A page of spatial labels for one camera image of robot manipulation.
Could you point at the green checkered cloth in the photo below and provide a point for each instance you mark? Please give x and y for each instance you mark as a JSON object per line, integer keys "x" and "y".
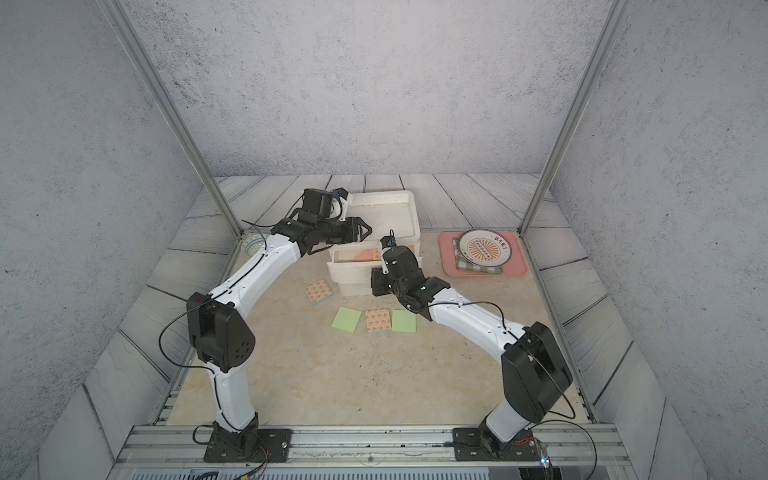
{"x": 463, "y": 264}

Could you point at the white drawer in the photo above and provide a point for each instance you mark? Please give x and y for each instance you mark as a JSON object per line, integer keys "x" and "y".
{"x": 349, "y": 264}

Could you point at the aluminium frame post left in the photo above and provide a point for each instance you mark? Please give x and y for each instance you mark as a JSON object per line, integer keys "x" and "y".
{"x": 120, "y": 23}

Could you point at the patterned sticky pad far left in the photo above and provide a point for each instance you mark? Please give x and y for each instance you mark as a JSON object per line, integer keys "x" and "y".
{"x": 318, "y": 291}

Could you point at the patterned sticky pad middle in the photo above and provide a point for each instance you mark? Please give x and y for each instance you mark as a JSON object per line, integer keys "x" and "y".
{"x": 377, "y": 320}

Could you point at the pink plastic tray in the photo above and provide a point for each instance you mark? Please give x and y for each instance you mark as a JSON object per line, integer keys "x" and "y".
{"x": 516, "y": 266}

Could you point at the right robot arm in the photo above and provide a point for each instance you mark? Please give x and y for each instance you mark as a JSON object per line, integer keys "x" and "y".
{"x": 535, "y": 375}

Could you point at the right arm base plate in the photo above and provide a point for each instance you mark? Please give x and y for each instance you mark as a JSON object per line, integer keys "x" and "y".
{"x": 480, "y": 444}

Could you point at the aluminium frame post right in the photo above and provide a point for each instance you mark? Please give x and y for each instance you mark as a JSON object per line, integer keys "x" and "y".
{"x": 611, "y": 28}

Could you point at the small patterned bowl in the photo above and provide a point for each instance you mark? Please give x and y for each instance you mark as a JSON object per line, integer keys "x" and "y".
{"x": 252, "y": 243}

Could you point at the white patterned plate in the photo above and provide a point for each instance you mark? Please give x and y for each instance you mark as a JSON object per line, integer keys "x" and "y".
{"x": 485, "y": 248}

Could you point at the white drawer cabinet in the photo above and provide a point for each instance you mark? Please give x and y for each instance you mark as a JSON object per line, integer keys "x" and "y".
{"x": 383, "y": 211}

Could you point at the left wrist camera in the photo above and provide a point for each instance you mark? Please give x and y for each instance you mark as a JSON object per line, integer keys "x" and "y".
{"x": 325, "y": 205}

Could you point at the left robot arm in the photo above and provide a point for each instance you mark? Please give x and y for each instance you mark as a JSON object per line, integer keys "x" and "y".
{"x": 217, "y": 320}

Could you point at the pink sticky pad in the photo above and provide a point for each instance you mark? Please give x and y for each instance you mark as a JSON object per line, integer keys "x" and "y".
{"x": 368, "y": 255}

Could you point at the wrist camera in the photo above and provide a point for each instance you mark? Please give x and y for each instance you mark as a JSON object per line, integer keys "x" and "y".
{"x": 388, "y": 241}
{"x": 325, "y": 205}

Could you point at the aluminium frame post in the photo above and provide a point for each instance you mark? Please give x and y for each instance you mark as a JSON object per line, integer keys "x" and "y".
{"x": 611, "y": 28}
{"x": 120, "y": 23}

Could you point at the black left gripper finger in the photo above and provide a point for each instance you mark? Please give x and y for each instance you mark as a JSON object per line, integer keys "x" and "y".
{"x": 356, "y": 226}
{"x": 353, "y": 237}

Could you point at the green sticky pad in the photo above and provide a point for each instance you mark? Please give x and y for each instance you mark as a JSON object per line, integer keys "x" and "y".
{"x": 346, "y": 319}
{"x": 403, "y": 321}

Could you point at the aluminium front rail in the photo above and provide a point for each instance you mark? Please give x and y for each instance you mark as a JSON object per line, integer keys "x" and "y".
{"x": 567, "y": 451}

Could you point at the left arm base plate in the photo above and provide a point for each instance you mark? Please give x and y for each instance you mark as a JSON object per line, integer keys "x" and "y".
{"x": 253, "y": 444}

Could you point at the patterned sticky pad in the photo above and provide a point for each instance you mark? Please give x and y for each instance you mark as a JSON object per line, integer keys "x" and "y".
{"x": 377, "y": 320}
{"x": 318, "y": 291}

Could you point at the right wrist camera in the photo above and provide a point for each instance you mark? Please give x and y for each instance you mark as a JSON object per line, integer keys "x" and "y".
{"x": 388, "y": 241}

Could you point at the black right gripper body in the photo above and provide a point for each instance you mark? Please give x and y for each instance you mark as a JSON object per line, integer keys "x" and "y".
{"x": 399, "y": 290}

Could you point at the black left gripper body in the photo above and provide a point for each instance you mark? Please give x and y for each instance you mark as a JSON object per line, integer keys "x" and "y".
{"x": 332, "y": 232}

